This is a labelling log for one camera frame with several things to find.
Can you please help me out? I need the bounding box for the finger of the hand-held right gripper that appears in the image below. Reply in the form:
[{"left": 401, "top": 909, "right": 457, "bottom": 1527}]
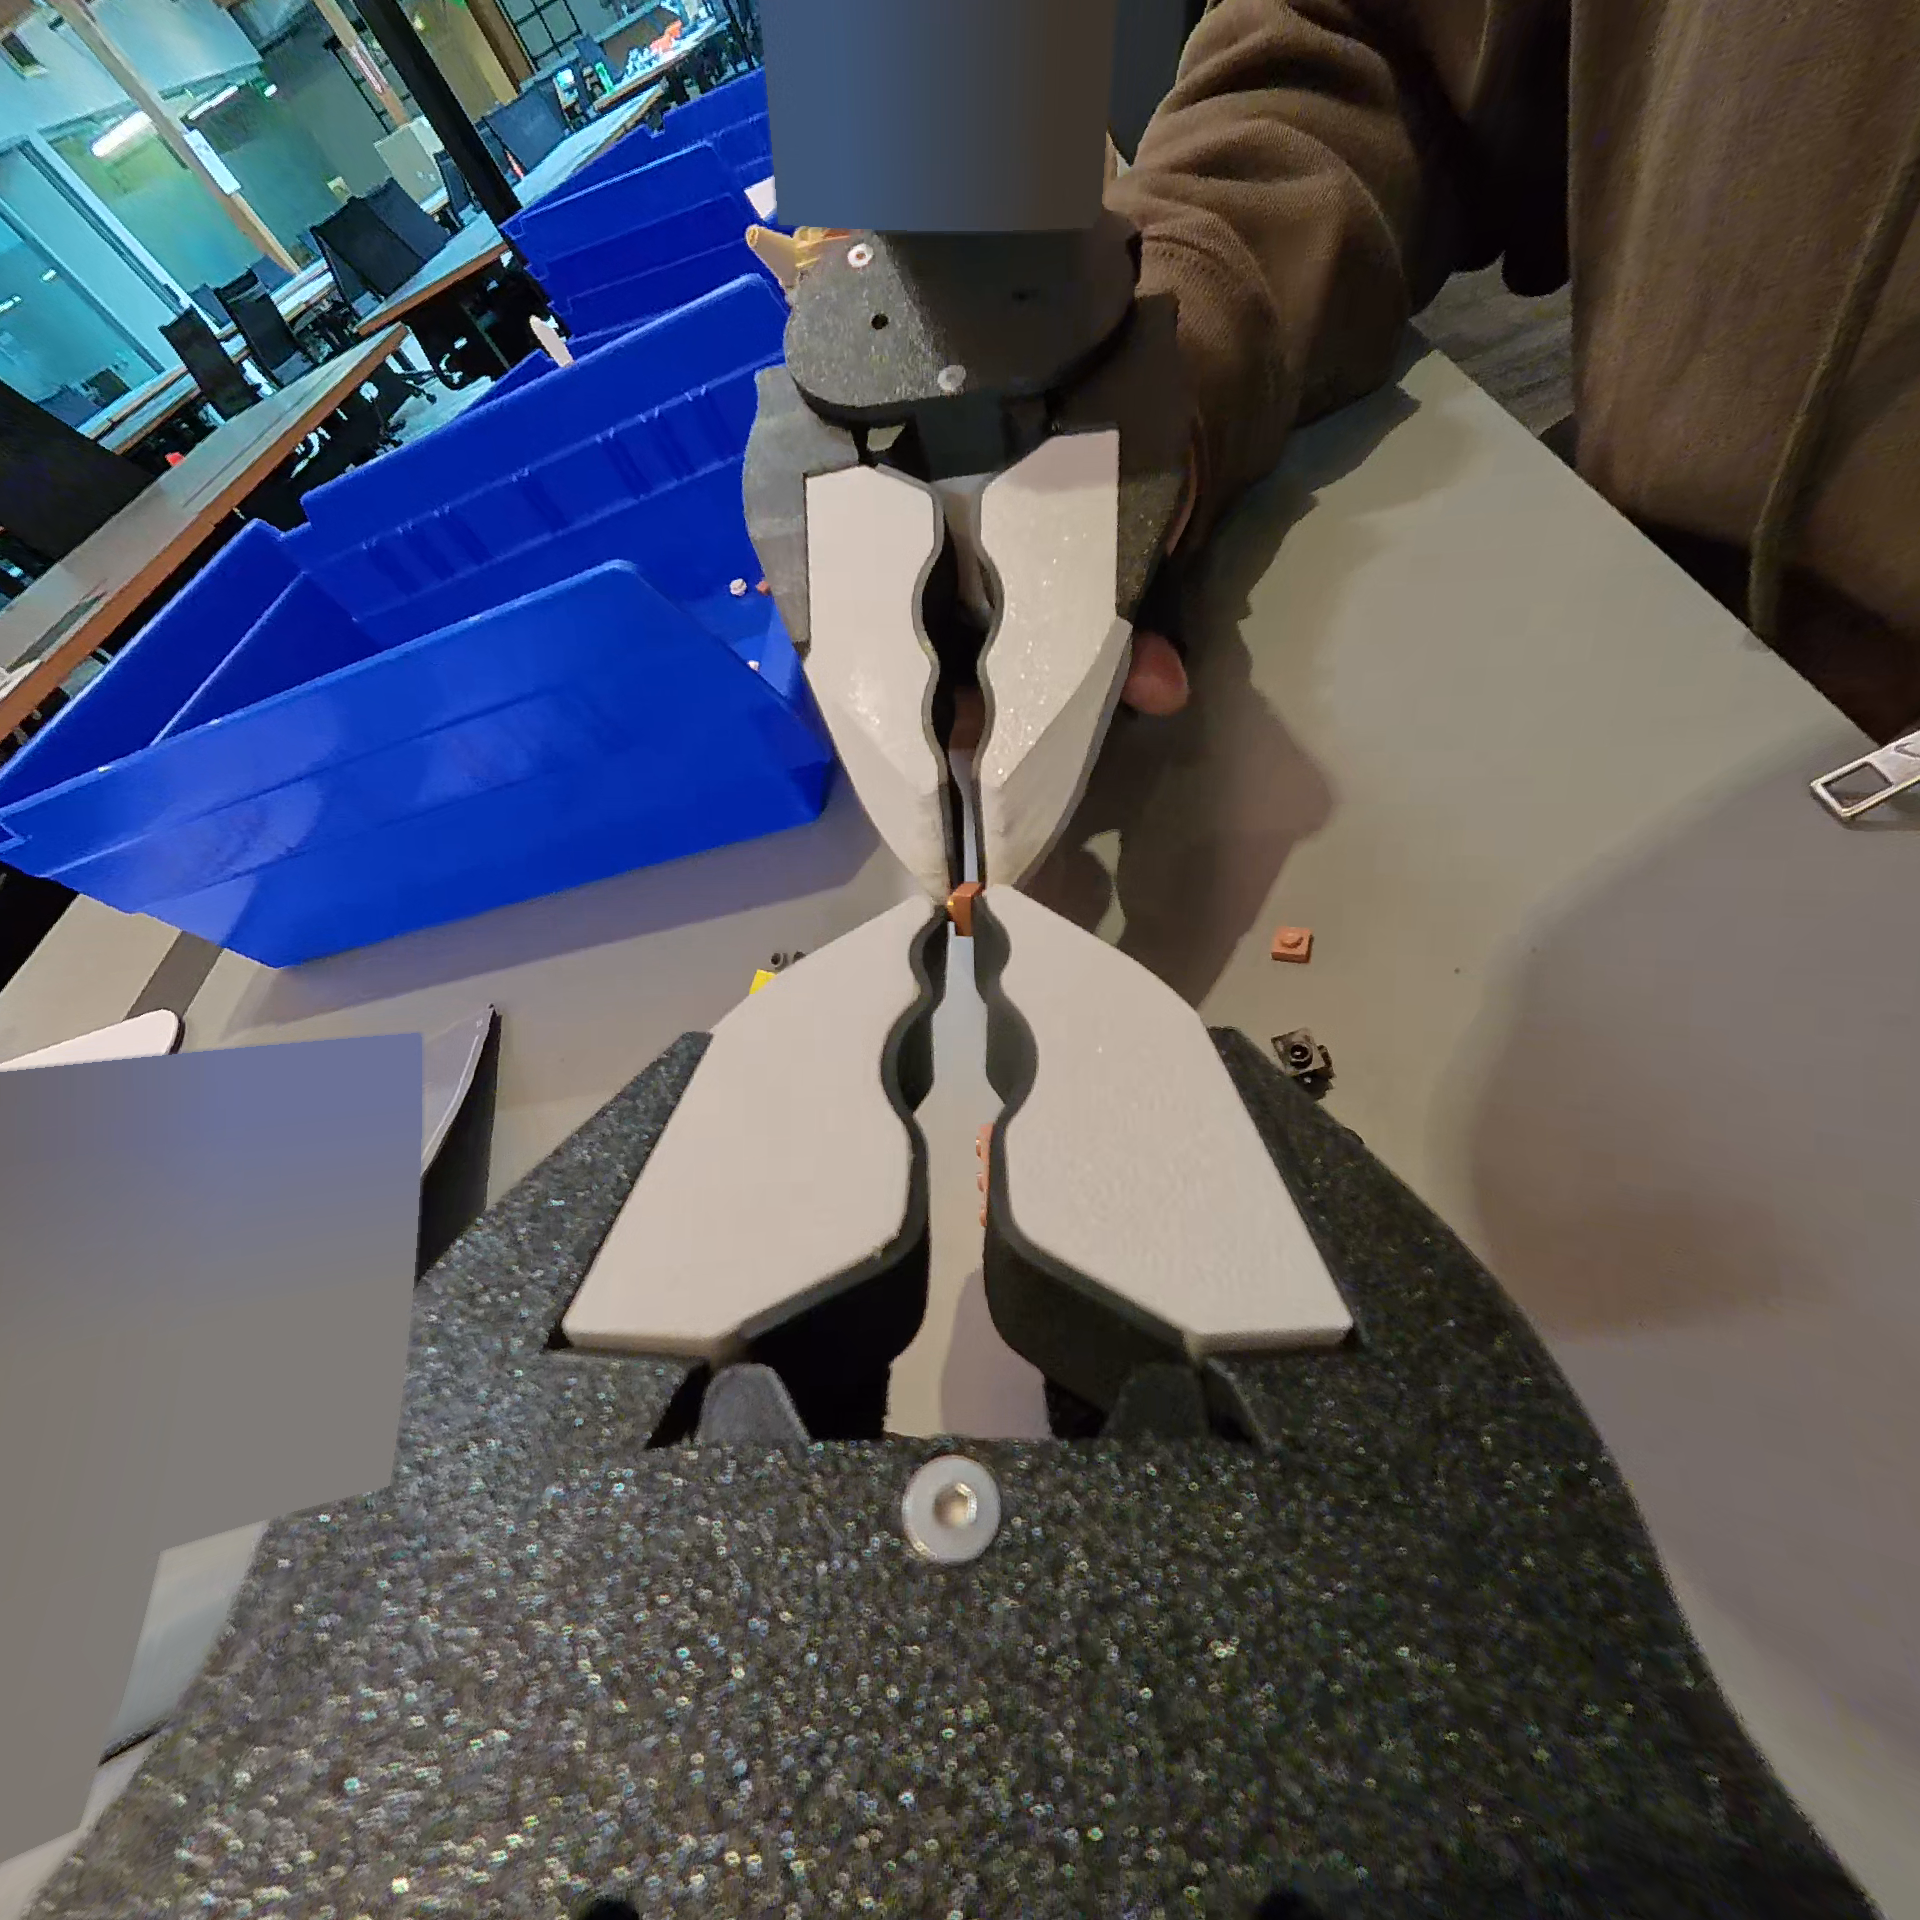
[
  {"left": 805, "top": 468, "right": 962, "bottom": 890},
  {"left": 961, "top": 426, "right": 1138, "bottom": 887}
]

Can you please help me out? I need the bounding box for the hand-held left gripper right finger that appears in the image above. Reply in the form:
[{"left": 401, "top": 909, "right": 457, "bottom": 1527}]
[{"left": 974, "top": 883, "right": 1360, "bottom": 1363}]

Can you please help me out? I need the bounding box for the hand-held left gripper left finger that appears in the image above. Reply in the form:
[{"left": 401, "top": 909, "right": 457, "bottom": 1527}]
[{"left": 558, "top": 893, "right": 950, "bottom": 1368}]

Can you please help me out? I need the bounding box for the blue plastic bin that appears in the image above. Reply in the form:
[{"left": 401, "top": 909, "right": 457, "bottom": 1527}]
[
  {"left": 645, "top": 65, "right": 774, "bottom": 189},
  {"left": 0, "top": 273, "right": 838, "bottom": 971},
  {"left": 498, "top": 142, "right": 787, "bottom": 354}
]

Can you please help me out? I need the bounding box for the person's right forearm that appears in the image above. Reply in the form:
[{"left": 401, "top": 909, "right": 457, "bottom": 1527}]
[{"left": 1117, "top": 0, "right": 1578, "bottom": 527}]

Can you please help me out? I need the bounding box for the grey desk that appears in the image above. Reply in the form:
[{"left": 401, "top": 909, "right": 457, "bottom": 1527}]
[{"left": 0, "top": 322, "right": 1920, "bottom": 1920}]

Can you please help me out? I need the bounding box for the grey instruction booklet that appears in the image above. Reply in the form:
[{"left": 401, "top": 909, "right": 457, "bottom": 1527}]
[{"left": 90, "top": 1004, "right": 500, "bottom": 1801}]

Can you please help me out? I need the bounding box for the long grey table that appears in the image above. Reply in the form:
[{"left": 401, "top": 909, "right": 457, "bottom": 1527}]
[
  {"left": 352, "top": 90, "right": 670, "bottom": 340},
  {"left": 0, "top": 322, "right": 410, "bottom": 744}
]

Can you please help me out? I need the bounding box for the group of black office chairs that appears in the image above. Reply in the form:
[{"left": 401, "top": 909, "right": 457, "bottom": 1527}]
[{"left": 157, "top": 81, "right": 581, "bottom": 437}]

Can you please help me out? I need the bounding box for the white stand base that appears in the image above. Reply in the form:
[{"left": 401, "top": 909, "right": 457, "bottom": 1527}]
[{"left": 0, "top": 1008, "right": 186, "bottom": 1069}]

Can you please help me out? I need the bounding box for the metal zipper pull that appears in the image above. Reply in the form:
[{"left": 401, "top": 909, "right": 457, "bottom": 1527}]
[{"left": 1806, "top": 730, "right": 1920, "bottom": 823}]

